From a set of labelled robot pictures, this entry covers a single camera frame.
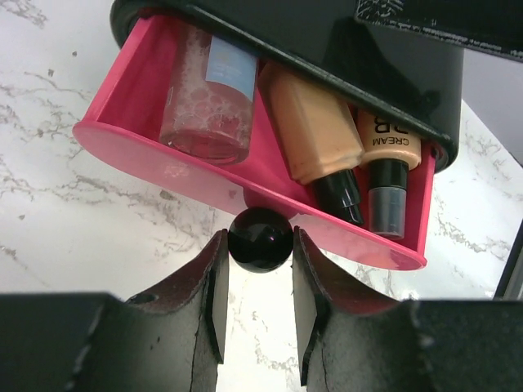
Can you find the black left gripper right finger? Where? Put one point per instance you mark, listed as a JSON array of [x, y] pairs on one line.
[[353, 338]]

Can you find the square beige foundation bottle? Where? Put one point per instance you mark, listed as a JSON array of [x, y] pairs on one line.
[[318, 138]]

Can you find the pink top drawer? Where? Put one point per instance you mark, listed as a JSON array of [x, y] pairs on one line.
[[121, 128]]

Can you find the black drawer organizer cabinet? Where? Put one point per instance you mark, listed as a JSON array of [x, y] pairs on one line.
[[405, 78]]

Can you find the clear glass bottle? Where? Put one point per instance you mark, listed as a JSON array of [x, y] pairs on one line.
[[210, 102]]

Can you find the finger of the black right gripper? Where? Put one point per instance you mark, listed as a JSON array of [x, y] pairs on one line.
[[493, 27]]

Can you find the round beige cream bottle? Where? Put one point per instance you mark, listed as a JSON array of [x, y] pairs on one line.
[[390, 153]]

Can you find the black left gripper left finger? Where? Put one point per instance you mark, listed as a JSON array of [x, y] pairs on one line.
[[170, 337]]

